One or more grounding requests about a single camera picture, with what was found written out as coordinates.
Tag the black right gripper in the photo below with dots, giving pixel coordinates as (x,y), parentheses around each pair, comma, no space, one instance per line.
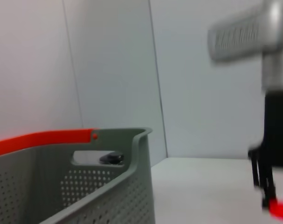
(278,128)

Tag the red sloped toy brick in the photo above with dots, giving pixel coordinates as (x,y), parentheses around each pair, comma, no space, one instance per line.
(281,208)

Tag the grey perforated plastic storage bin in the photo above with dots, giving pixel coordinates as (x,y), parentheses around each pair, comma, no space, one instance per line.
(108,198)

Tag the glass pitcher with black lid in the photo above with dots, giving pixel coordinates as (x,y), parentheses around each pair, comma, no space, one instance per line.
(112,158)

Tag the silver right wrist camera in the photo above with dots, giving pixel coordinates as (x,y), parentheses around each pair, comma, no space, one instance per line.
(239,39)

